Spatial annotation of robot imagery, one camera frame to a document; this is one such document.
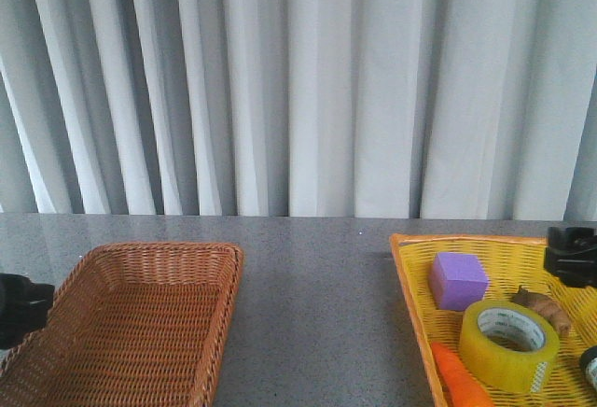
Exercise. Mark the purple foam cube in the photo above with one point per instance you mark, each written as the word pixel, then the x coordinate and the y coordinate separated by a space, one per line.
pixel 457 280

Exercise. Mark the yellow packing tape roll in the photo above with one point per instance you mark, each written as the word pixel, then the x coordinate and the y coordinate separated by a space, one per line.
pixel 508 346

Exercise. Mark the brown wicker basket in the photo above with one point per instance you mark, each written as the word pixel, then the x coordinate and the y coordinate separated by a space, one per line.
pixel 134 324

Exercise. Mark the yellow plastic basket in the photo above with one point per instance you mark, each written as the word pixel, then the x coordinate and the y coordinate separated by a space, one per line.
pixel 510 262

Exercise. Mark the small dark bottle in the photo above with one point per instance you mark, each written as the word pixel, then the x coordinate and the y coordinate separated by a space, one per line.
pixel 588 365

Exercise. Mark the white pleated curtain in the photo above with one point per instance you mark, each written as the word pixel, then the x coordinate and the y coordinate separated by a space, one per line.
pixel 442 109

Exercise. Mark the orange toy carrot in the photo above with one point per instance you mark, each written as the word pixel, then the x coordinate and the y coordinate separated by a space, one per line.
pixel 463 388

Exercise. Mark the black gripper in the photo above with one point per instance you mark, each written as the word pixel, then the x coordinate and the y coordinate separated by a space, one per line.
pixel 25 307
pixel 570 255

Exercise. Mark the brown ginger root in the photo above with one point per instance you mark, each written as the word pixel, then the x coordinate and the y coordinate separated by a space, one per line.
pixel 546 307

